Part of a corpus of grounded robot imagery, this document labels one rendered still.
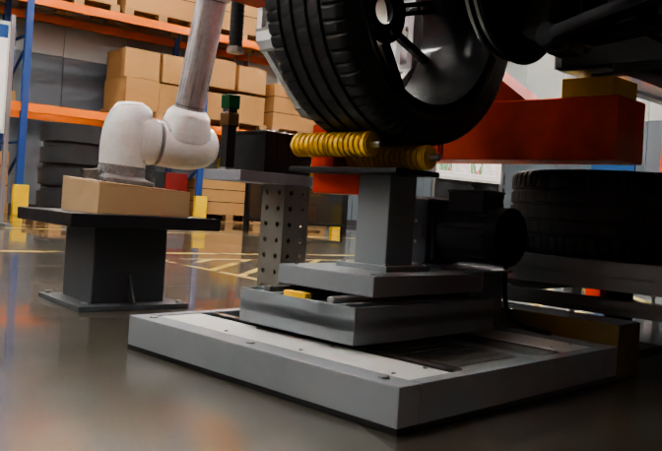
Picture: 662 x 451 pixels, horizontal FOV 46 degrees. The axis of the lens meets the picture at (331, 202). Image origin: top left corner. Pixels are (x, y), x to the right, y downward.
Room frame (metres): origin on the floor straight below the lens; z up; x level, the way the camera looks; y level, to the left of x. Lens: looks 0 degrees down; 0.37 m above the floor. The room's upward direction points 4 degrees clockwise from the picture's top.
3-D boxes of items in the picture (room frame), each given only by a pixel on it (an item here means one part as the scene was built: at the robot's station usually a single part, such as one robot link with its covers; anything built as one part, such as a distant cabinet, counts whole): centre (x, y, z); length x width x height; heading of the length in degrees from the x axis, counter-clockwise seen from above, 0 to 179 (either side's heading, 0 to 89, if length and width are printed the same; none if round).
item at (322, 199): (10.74, 0.49, 0.49); 1.27 x 0.88 x 0.97; 39
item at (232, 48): (2.04, 0.27, 0.83); 0.04 x 0.04 x 0.16
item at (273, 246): (2.35, 0.14, 0.21); 0.10 x 0.10 x 0.42; 45
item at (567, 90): (2.01, -0.67, 0.71); 0.14 x 0.14 x 0.05; 45
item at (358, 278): (1.88, -0.13, 0.32); 0.40 x 0.30 x 0.28; 135
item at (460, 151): (2.13, -0.55, 0.69); 0.52 x 0.17 x 0.35; 45
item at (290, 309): (1.85, -0.11, 0.13); 0.50 x 0.36 x 0.10; 135
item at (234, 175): (2.33, 0.16, 0.44); 0.43 x 0.17 x 0.03; 135
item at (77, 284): (2.62, 0.71, 0.15); 0.50 x 0.50 x 0.30; 39
